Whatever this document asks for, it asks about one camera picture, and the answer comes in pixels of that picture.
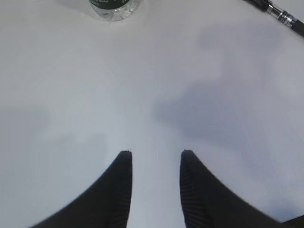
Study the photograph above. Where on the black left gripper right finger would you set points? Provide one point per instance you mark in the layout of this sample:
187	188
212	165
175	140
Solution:
208	203

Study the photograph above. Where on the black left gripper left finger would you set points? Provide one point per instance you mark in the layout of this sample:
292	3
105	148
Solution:
105	204

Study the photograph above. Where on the clear water bottle green label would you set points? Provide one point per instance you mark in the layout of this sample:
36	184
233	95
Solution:
114	10

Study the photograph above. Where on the black pen centre left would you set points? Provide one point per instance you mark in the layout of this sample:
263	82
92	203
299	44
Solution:
280	15

